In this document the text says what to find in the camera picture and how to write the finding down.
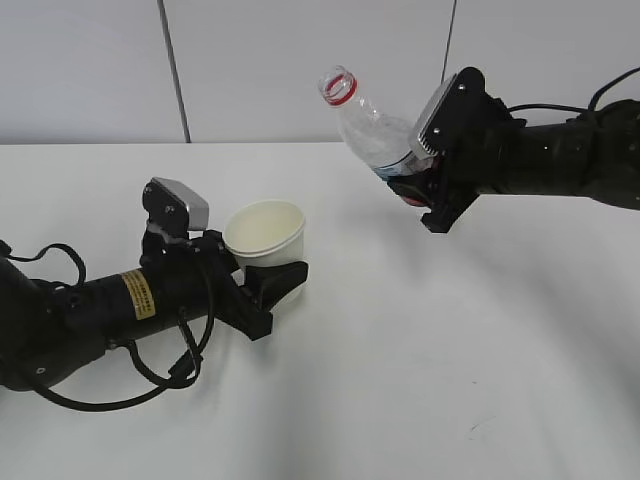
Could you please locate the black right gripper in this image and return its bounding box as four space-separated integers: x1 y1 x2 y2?
387 67 525 234

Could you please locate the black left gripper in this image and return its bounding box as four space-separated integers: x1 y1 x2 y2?
140 222 308 341

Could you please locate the white paper cup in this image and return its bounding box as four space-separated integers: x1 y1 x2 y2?
223 199 307 304

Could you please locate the clear water bottle red label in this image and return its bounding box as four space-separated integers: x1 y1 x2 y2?
318 65 435 182

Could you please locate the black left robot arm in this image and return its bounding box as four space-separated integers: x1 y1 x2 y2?
1 224 309 391

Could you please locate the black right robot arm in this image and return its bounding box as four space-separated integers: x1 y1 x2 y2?
387 66 639 233

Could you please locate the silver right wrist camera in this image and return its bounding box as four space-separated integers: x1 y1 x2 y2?
408 73 459 159

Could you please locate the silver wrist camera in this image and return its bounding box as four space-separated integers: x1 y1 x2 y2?
142 177 209 238
408 73 459 159

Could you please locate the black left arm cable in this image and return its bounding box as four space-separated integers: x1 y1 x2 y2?
0 243 217 413

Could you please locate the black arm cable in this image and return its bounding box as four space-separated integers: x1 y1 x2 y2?
0 243 217 413
504 67 640 119

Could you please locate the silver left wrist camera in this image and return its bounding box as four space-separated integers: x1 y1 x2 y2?
142 177 209 238

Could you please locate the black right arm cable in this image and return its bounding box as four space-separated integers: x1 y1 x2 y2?
504 67 640 119

